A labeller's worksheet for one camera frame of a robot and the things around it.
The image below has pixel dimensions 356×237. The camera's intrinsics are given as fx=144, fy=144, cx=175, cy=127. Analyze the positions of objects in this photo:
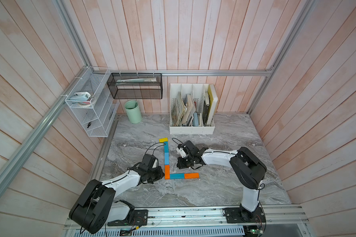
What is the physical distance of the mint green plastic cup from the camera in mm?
1077

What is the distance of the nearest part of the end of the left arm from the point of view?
0.66 metres

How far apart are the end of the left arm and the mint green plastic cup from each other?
46cm

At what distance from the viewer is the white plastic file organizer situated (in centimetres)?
103
